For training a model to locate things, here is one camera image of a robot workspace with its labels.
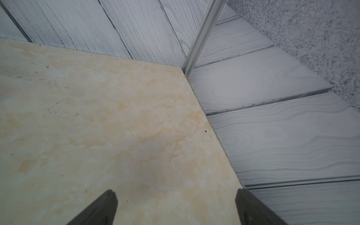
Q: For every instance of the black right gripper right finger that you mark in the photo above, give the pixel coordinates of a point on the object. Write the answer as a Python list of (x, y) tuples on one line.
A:
[(254, 212)]

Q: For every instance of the aluminium right corner post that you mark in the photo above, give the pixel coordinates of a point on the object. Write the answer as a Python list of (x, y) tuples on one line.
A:
[(209, 20)]

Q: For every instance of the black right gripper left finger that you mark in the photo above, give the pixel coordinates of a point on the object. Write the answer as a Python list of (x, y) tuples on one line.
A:
[(100, 212)]

